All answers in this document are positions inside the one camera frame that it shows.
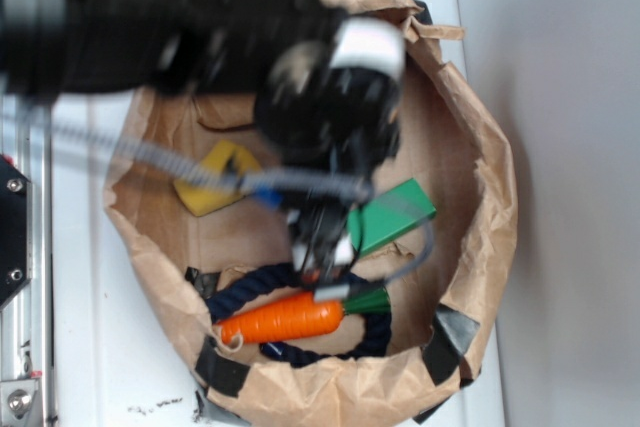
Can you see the orange toy carrot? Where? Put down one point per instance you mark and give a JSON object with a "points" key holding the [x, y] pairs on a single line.
{"points": [[299, 316]]}

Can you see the aluminium frame rail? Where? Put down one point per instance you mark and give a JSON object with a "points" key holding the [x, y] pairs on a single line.
{"points": [[27, 348]]}

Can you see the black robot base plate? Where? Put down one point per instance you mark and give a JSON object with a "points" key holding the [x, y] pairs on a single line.
{"points": [[16, 271]]}

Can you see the green rectangular block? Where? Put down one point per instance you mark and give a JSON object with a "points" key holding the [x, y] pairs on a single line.
{"points": [[389, 216]]}

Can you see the brown paper bag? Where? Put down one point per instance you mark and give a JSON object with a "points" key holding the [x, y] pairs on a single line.
{"points": [[442, 315]]}

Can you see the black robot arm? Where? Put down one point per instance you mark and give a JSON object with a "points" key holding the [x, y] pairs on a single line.
{"points": [[176, 47]]}

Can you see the yellow sponge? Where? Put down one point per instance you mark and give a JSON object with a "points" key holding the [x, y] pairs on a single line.
{"points": [[225, 157]]}

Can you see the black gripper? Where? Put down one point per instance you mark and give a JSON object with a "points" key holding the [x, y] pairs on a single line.
{"points": [[329, 109]]}

